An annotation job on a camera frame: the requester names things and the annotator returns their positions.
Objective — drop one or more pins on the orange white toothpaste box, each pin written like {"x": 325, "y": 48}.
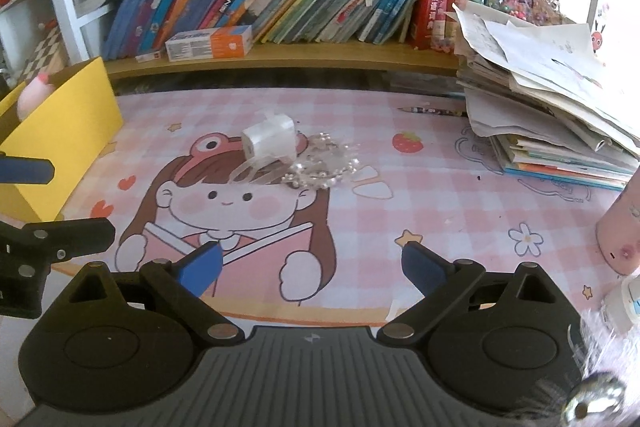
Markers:
{"x": 210, "y": 43}

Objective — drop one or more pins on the white power adapter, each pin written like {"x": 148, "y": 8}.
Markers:
{"x": 267, "y": 137}

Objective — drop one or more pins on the pink cylinder container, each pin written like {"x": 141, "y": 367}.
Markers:
{"x": 620, "y": 232}

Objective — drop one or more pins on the pink plush toy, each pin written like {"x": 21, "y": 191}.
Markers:
{"x": 30, "y": 99}

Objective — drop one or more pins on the pink printed desk mat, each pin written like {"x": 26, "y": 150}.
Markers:
{"x": 425, "y": 207}

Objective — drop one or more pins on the patterned dark pencil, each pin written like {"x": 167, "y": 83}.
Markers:
{"x": 435, "y": 111}

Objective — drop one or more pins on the red upright book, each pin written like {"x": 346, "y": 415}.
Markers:
{"x": 430, "y": 9}

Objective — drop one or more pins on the yellow cardboard box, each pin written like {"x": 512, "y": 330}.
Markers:
{"x": 65, "y": 127}

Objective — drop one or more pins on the brown white chessboard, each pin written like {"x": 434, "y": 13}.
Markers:
{"x": 47, "y": 52}

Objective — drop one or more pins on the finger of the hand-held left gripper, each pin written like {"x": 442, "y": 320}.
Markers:
{"x": 25, "y": 169}
{"x": 75, "y": 237}

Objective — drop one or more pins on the stack of loose papers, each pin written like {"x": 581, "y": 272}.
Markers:
{"x": 540, "y": 72}

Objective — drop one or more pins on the colourful beaded ornament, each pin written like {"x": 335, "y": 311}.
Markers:
{"x": 520, "y": 4}

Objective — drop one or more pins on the pearl hair ornament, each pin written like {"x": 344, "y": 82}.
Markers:
{"x": 320, "y": 167}

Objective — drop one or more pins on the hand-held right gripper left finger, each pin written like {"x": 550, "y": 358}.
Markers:
{"x": 200, "y": 264}

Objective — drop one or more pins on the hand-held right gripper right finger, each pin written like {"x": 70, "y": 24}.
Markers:
{"x": 422, "y": 267}

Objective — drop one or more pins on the small red white box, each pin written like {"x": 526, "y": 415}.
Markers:
{"x": 149, "y": 57}

